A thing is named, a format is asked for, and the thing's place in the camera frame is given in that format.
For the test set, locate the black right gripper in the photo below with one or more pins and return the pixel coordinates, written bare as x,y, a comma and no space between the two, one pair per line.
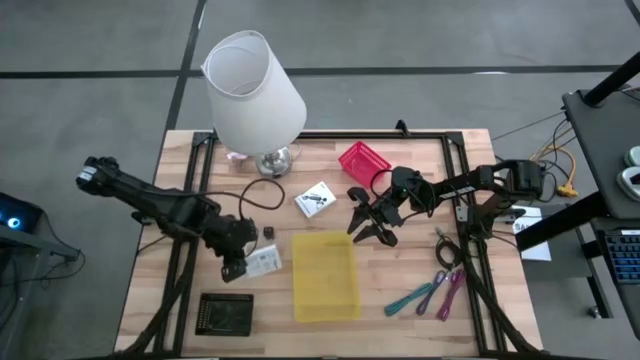
390,212

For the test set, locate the large white green device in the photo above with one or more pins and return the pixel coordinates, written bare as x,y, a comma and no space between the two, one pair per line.
630,185

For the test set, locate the silver lamp with white shade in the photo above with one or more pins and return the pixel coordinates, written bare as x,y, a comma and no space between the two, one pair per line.
250,100

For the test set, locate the white leaflet with text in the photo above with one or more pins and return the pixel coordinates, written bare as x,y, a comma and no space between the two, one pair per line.
267,261

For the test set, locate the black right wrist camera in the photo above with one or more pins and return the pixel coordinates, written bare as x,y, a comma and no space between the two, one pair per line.
406,179

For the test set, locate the small white green device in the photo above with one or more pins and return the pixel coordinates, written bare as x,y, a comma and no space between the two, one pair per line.
634,157

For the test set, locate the red plastic basket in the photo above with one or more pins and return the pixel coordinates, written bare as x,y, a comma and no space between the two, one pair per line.
362,162

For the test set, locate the black plug charger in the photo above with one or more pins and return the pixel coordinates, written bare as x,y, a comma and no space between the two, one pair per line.
268,233

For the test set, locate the white paper sheet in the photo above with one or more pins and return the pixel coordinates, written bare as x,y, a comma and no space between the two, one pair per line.
532,240

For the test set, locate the black plastic basket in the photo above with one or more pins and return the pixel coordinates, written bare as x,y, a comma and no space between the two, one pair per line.
225,315

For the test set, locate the black side desk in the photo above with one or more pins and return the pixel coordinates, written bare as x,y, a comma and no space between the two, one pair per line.
600,150

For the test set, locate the backlit keyboard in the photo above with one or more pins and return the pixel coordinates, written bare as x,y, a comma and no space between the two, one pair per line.
625,257

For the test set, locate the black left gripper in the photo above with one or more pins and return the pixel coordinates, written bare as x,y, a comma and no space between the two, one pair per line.
232,237

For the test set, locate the black device with blue light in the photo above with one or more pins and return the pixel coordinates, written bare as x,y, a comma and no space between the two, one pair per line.
15,222

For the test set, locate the black aluminium table frame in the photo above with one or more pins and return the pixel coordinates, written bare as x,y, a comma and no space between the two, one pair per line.
375,135

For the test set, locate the grey side stand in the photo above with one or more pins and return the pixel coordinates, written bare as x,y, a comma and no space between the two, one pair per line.
40,244

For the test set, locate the yellow translucent plastic bin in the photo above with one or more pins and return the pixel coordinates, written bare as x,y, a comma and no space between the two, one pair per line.
325,280

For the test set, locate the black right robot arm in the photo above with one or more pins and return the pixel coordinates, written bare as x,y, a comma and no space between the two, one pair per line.
460,191

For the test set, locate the black pole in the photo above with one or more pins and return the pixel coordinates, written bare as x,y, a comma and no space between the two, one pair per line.
612,80

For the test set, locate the silver metal bracket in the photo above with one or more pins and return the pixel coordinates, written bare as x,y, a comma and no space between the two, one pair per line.
461,214

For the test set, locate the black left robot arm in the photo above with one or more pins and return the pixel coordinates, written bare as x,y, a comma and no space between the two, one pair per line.
150,200

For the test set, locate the small white card box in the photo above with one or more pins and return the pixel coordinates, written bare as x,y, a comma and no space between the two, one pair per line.
315,200

